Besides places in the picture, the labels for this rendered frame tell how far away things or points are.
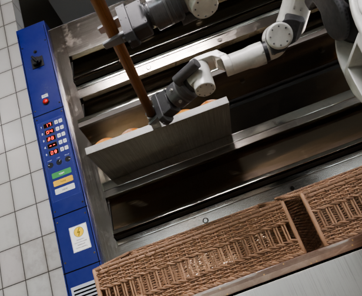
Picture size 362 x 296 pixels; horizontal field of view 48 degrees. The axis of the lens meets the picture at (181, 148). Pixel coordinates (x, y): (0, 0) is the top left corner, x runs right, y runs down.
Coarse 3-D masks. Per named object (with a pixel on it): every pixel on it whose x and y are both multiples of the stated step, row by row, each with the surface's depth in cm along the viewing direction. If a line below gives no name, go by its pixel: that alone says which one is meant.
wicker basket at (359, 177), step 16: (336, 176) 155; (352, 176) 108; (304, 192) 109; (320, 192) 108; (336, 192) 107; (352, 192) 107; (288, 208) 136; (304, 208) 110; (320, 208) 106; (336, 208) 106; (304, 224) 118; (336, 224) 104; (352, 224) 104; (304, 240) 128; (320, 240) 105; (336, 240) 103
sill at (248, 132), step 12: (336, 96) 171; (348, 96) 170; (300, 108) 172; (312, 108) 170; (324, 108) 170; (276, 120) 171; (288, 120) 170; (240, 132) 172; (252, 132) 171; (216, 144) 172; (228, 144) 171; (180, 156) 173; (192, 156) 172; (144, 168) 174; (156, 168) 173; (120, 180) 173; (132, 180) 172
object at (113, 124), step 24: (288, 48) 167; (312, 48) 171; (216, 72) 168; (240, 72) 170; (264, 72) 175; (288, 72) 180; (216, 96) 179; (96, 120) 169; (120, 120) 173; (144, 120) 178
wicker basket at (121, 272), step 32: (224, 224) 109; (256, 224) 108; (288, 224) 109; (128, 256) 110; (160, 256) 108; (192, 256) 107; (224, 256) 147; (256, 256) 105; (288, 256) 104; (96, 288) 108; (128, 288) 136; (160, 288) 105; (192, 288) 104
